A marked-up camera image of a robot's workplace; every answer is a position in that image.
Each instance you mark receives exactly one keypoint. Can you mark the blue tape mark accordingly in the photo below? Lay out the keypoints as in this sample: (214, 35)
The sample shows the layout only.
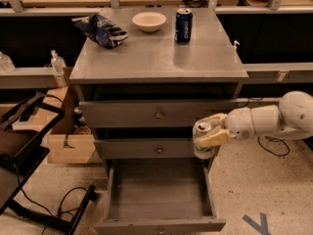
(261, 227)

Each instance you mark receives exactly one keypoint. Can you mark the grey drawer cabinet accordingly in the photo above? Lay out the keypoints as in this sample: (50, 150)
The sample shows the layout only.
(152, 66)

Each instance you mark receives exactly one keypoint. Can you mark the silver 7up can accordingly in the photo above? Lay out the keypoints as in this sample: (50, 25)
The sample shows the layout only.
(202, 130)

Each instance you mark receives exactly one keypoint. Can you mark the grey top drawer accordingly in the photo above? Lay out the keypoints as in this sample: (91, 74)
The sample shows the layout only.
(151, 113)

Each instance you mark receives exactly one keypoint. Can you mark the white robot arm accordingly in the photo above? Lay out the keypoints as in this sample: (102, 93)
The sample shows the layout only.
(291, 118)

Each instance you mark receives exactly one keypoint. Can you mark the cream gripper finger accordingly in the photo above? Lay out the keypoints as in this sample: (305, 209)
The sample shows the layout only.
(208, 140)
(214, 121)

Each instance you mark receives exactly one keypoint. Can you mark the clear plastic bottle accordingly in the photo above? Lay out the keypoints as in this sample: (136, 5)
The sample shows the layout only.
(6, 63)

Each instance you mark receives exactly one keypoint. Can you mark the cardboard box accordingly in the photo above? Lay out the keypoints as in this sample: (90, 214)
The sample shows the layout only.
(70, 141)

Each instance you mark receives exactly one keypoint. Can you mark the small white pump bottle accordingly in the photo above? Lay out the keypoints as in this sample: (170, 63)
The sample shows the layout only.
(236, 44)

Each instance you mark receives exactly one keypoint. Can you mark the black cart frame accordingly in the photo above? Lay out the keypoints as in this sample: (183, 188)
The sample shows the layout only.
(21, 153)

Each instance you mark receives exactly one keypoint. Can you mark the blue pepsi can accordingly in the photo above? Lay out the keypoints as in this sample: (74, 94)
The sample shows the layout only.
(183, 25)

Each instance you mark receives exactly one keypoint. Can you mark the black stand base right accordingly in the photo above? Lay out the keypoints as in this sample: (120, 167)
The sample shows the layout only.
(309, 143)

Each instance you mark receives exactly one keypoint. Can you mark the grey bottom drawer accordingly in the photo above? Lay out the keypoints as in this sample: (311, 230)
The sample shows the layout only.
(159, 197)

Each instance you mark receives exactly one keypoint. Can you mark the grey drawer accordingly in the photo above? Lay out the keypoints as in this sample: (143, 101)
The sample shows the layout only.
(151, 113)
(145, 148)
(159, 197)

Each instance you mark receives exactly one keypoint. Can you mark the white bowl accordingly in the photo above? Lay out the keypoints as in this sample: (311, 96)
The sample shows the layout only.
(149, 21)

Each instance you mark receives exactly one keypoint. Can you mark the clear sanitizer bottle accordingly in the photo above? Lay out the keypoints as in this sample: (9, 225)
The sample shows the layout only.
(57, 62)

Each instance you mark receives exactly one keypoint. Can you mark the blue chip bag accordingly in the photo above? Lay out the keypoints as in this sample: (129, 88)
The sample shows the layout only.
(101, 30)

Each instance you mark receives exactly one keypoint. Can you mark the grey middle drawer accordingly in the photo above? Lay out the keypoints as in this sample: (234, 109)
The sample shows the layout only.
(145, 148)

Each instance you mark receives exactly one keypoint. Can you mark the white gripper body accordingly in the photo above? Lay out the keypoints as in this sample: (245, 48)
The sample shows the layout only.
(239, 122)

